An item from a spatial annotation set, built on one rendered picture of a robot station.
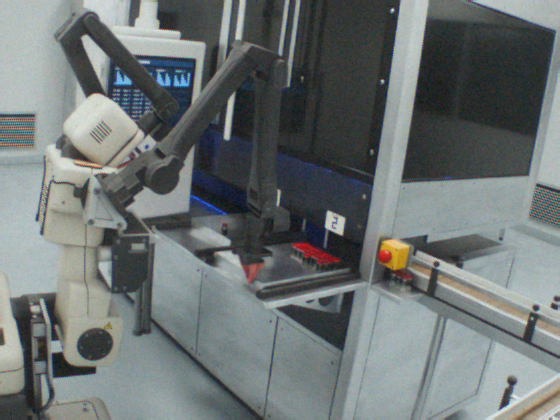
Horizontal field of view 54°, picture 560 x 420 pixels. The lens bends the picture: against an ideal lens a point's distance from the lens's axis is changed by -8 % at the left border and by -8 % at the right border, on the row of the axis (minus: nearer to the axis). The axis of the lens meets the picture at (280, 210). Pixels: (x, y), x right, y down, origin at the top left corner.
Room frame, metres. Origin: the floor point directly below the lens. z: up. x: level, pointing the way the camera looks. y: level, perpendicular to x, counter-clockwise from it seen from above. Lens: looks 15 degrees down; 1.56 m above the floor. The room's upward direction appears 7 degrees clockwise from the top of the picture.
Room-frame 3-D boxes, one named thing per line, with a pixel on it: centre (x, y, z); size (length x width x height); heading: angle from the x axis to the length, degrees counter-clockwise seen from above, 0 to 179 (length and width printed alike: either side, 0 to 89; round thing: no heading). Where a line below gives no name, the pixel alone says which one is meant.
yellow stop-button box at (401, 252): (1.71, -0.36, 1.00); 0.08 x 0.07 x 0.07; 130
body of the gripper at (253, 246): (1.58, 0.06, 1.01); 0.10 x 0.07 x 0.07; 130
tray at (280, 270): (1.75, -0.03, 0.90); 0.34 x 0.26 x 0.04; 129
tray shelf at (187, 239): (1.91, 0.05, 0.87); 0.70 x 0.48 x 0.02; 40
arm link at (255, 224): (1.59, 0.06, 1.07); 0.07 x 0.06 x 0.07; 128
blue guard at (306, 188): (2.53, 0.35, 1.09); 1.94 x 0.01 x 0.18; 40
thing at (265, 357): (2.84, -0.03, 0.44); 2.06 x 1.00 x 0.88; 40
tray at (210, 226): (2.09, 0.11, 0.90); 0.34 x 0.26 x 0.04; 130
